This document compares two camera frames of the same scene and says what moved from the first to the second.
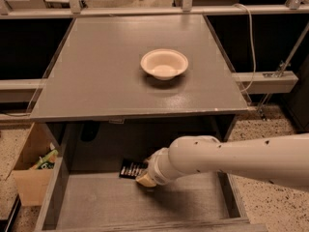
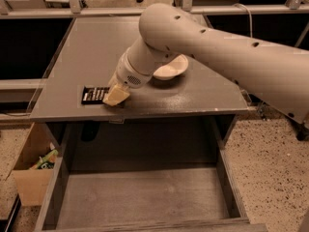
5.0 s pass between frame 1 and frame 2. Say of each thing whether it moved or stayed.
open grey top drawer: stayed
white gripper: moved
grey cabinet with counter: stayed
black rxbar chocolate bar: moved
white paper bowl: stayed
